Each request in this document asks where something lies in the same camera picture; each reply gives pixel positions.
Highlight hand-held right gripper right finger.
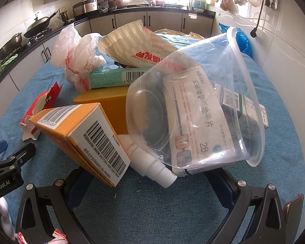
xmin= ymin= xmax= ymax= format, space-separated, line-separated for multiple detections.
xmin=206 ymin=168 xmax=291 ymax=244

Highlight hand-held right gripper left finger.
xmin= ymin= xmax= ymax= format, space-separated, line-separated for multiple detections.
xmin=15 ymin=166 xmax=96 ymax=244

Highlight orange barcode box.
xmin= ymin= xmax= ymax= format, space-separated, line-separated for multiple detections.
xmin=28 ymin=103 xmax=131 ymax=187

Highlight torn red box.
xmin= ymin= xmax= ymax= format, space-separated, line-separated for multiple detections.
xmin=20 ymin=81 xmax=64 ymax=141

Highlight large white medicine box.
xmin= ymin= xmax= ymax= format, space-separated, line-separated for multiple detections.
xmin=165 ymin=67 xmax=237 ymax=177

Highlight white spray bottle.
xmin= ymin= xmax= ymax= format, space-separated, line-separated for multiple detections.
xmin=118 ymin=135 xmax=178 ymax=189

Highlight small white medicine box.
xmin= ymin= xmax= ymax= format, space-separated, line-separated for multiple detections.
xmin=258 ymin=104 xmax=269 ymax=128

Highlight clear plastic container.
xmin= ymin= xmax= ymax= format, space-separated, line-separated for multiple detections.
xmin=126 ymin=27 xmax=266 ymax=167

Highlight green toothpaste box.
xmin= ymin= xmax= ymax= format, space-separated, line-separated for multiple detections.
xmin=88 ymin=67 xmax=153 ymax=90

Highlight white red-print plastic bag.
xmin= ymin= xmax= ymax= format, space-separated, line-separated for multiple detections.
xmin=51 ymin=23 xmax=107 ymax=92

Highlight striped paper bag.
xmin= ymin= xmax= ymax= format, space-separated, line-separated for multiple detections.
xmin=97 ymin=20 xmax=180 ymax=68

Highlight person's left hand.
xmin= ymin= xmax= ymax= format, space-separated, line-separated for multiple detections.
xmin=0 ymin=198 xmax=17 ymax=235

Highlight red white patterned clothing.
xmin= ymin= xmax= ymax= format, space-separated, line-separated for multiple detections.
xmin=15 ymin=230 xmax=70 ymax=244

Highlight brown flat object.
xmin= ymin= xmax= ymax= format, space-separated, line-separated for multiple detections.
xmin=282 ymin=194 xmax=304 ymax=234

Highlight black wok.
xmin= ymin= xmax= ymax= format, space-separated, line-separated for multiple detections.
xmin=0 ymin=33 xmax=23 ymax=61

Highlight gas stove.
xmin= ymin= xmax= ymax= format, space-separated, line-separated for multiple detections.
xmin=23 ymin=30 xmax=51 ymax=44

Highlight lidded wok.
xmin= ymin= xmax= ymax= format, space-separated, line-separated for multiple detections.
xmin=24 ymin=11 xmax=59 ymax=38

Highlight blue plastic bag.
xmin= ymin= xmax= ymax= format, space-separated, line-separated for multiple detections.
xmin=219 ymin=23 xmax=253 ymax=58

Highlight yellow plastic bag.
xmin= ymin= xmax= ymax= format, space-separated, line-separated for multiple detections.
xmin=155 ymin=29 xmax=206 ymax=40

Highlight steel rice cooker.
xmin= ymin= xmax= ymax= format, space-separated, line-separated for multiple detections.
xmin=72 ymin=0 xmax=99 ymax=18

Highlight black kitchen countertop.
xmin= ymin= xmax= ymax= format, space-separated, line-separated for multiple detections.
xmin=0 ymin=5 xmax=216 ymax=89

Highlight grey base cabinets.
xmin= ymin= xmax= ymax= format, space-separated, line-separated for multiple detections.
xmin=0 ymin=11 xmax=216 ymax=99

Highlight dark cooking pot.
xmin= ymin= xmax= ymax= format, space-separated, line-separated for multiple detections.
xmin=108 ymin=0 xmax=125 ymax=9

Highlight black cable with plug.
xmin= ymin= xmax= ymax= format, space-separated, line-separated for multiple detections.
xmin=250 ymin=0 xmax=266 ymax=38

